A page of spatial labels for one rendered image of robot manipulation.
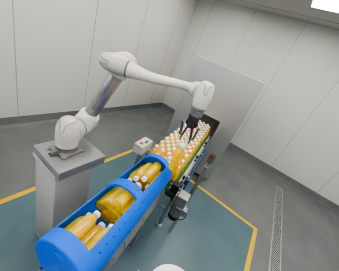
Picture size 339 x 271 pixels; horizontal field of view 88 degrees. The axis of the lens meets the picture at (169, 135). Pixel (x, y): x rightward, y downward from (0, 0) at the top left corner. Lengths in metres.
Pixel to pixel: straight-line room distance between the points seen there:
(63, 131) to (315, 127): 5.05
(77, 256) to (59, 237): 0.11
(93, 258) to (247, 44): 5.25
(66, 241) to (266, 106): 4.97
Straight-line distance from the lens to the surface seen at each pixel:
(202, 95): 1.02
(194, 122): 1.09
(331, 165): 5.60
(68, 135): 1.38
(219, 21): 5.79
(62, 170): 1.37
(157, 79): 1.09
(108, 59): 1.13
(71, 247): 0.88
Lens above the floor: 2.01
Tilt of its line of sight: 26 degrees down
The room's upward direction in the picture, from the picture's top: 22 degrees clockwise
